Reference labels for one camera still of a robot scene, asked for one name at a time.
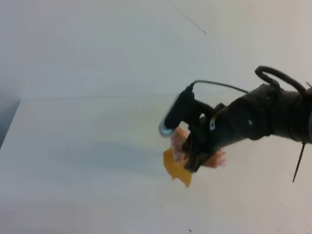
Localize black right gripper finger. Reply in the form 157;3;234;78
183;143;210;173

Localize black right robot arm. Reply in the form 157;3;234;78
183;84;312;173

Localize black zip tie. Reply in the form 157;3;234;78
292;142;306;183

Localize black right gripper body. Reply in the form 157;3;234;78
183;101;228;155

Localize orange and white rag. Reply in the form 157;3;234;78
163;127;226;188

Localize black camera cable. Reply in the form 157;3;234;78
189;79;249;95

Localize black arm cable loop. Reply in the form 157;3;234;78
254;65;307;95

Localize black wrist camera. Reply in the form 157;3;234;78
158;89;195;138

